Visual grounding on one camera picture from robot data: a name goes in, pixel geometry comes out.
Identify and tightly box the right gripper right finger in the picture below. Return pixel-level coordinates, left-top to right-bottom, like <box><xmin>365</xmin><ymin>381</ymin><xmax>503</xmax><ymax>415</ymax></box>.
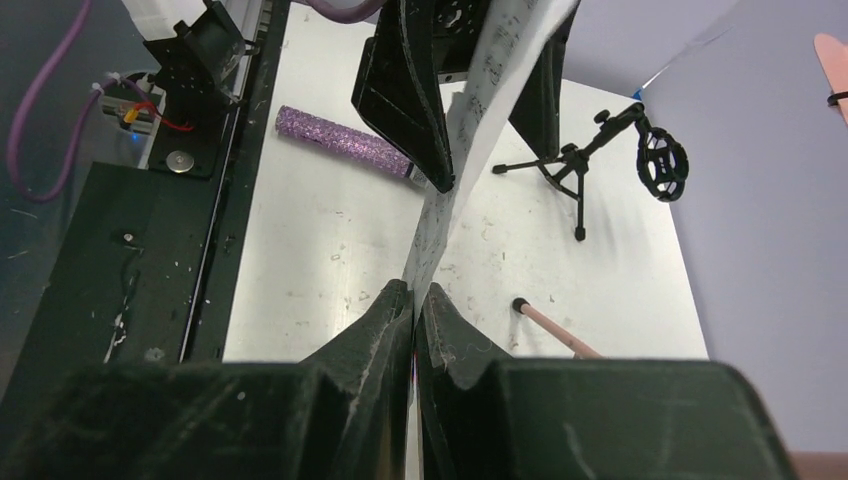
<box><xmin>416</xmin><ymin>284</ymin><xmax>796</xmax><ymax>479</ymax></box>

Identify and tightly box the pink folding music stand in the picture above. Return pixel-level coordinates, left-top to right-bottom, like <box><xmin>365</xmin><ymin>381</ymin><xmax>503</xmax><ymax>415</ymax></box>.
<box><xmin>511</xmin><ymin>33</ymin><xmax>848</xmax><ymax>361</ymax></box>

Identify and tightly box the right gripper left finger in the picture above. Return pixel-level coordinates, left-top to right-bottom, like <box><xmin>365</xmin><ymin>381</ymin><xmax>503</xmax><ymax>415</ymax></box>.
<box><xmin>1</xmin><ymin>280</ymin><xmax>413</xmax><ymax>479</ymax></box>

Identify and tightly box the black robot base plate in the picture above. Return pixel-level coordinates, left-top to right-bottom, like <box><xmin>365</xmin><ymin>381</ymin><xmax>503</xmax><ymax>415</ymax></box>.
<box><xmin>1</xmin><ymin>1</ymin><xmax>291</xmax><ymax>443</ymax></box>

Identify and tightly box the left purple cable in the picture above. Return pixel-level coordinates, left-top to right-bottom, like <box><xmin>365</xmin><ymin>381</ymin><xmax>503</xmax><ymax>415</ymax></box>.
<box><xmin>5</xmin><ymin>0</ymin><xmax>389</xmax><ymax>205</ymax></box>

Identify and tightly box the sheet music page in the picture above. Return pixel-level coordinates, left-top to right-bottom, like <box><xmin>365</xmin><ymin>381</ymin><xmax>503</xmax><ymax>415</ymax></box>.
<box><xmin>403</xmin><ymin>0</ymin><xmax>578</xmax><ymax>321</ymax></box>

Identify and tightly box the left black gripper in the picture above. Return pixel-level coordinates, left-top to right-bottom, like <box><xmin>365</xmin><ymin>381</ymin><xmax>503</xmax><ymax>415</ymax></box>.
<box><xmin>352</xmin><ymin>0</ymin><xmax>578</xmax><ymax>193</ymax></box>

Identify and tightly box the black microphone shock-mount stand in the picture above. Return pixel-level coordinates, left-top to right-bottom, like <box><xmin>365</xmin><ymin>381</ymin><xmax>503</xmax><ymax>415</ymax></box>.
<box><xmin>492</xmin><ymin>102</ymin><xmax>690</xmax><ymax>242</ymax></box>

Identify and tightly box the purple glitter microphone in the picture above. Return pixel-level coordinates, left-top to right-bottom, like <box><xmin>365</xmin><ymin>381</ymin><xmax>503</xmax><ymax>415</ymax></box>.
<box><xmin>275</xmin><ymin>106</ymin><xmax>428</xmax><ymax>188</ymax></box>

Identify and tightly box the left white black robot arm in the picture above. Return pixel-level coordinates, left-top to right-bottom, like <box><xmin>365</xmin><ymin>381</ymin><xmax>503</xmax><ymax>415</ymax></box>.
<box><xmin>126</xmin><ymin>1</ymin><xmax>578</xmax><ymax>192</ymax></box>

